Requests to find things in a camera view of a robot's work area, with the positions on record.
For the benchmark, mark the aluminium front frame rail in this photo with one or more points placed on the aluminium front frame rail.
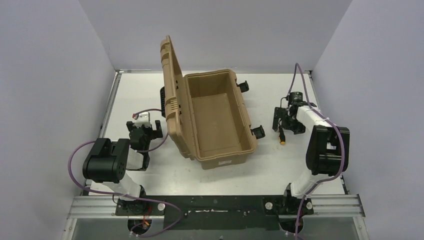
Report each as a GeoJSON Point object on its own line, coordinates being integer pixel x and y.
{"type": "Point", "coordinates": [104, 207]}

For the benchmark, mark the black bin latch lower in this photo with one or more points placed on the black bin latch lower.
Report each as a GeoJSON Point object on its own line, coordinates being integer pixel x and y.
{"type": "Point", "coordinates": [258, 132]}

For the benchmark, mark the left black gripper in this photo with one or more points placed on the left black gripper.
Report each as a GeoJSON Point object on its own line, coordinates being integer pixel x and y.
{"type": "Point", "coordinates": [144, 127]}

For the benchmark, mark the black bin latch upper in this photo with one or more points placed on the black bin latch upper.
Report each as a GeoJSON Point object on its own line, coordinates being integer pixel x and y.
{"type": "Point", "coordinates": [243, 86]}

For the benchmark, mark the black bin latch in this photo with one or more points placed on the black bin latch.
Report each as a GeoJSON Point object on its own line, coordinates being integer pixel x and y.
{"type": "Point", "coordinates": [258, 132]}
{"type": "Point", "coordinates": [243, 86]}

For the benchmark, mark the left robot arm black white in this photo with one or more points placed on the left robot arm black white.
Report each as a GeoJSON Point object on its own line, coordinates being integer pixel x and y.
{"type": "Point", "coordinates": [108, 161]}

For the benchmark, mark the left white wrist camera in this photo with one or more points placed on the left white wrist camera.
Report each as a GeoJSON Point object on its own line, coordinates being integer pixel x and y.
{"type": "Point", "coordinates": [142, 119]}

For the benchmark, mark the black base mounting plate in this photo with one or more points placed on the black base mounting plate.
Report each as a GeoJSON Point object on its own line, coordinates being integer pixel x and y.
{"type": "Point", "coordinates": [215, 221]}

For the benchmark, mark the tan hinged bin lid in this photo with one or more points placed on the tan hinged bin lid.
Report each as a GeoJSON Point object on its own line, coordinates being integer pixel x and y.
{"type": "Point", "coordinates": [176, 101]}

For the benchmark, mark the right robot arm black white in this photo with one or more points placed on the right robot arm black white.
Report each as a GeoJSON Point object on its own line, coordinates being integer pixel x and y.
{"type": "Point", "coordinates": [327, 153]}

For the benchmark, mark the black lid handle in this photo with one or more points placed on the black lid handle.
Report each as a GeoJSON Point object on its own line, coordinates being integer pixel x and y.
{"type": "Point", "coordinates": [163, 101]}

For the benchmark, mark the tan plastic storage bin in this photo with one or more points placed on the tan plastic storage bin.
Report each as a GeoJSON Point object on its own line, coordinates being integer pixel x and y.
{"type": "Point", "coordinates": [220, 120]}

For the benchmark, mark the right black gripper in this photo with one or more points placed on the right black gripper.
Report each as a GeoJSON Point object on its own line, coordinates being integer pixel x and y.
{"type": "Point", "coordinates": [298, 129]}

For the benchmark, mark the yellow black handled screwdriver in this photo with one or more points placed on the yellow black handled screwdriver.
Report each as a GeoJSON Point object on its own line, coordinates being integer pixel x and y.
{"type": "Point", "coordinates": [282, 137]}

